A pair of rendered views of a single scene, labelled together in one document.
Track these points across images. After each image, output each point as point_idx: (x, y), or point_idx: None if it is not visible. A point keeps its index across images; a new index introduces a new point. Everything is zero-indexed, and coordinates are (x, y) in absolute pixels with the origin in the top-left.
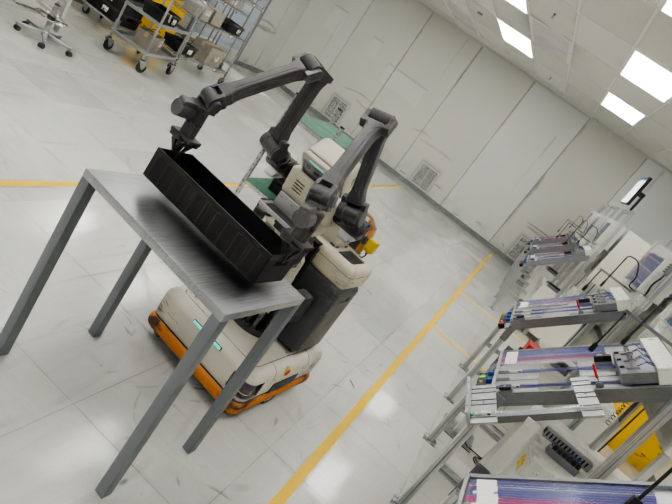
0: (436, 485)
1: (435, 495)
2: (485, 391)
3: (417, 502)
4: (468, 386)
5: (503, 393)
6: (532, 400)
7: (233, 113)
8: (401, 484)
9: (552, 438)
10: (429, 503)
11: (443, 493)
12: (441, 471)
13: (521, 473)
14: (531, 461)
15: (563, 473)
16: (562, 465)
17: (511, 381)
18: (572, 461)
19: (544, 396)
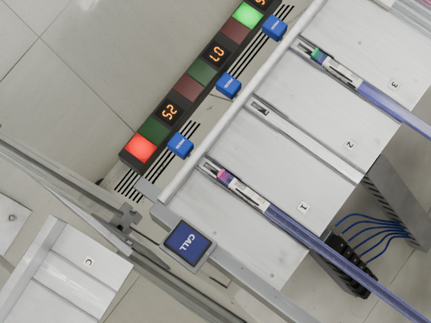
0: (130, 34)
1: (110, 66)
2: (76, 294)
3: (38, 103)
4: (5, 293)
5: (171, 257)
6: (253, 295)
7: None
8: (9, 61)
9: (369, 186)
10: (77, 95)
11: (140, 53)
12: (35, 181)
13: (203, 281)
14: (227, 295)
15: (312, 298)
16: (328, 273)
17: (279, 141)
18: (351, 286)
19: (285, 317)
